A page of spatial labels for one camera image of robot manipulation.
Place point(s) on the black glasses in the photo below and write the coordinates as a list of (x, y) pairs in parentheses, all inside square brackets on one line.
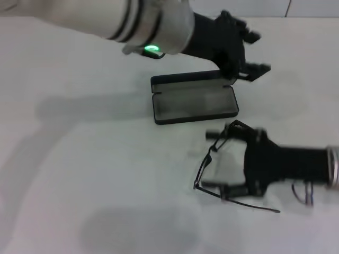
[(196, 185)]

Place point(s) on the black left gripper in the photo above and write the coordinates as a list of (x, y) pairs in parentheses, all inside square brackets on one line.
[(217, 39)]

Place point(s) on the black glasses case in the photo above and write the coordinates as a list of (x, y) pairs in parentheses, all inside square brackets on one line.
[(190, 103)]

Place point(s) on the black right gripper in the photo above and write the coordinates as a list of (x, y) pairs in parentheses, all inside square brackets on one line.
[(286, 165)]

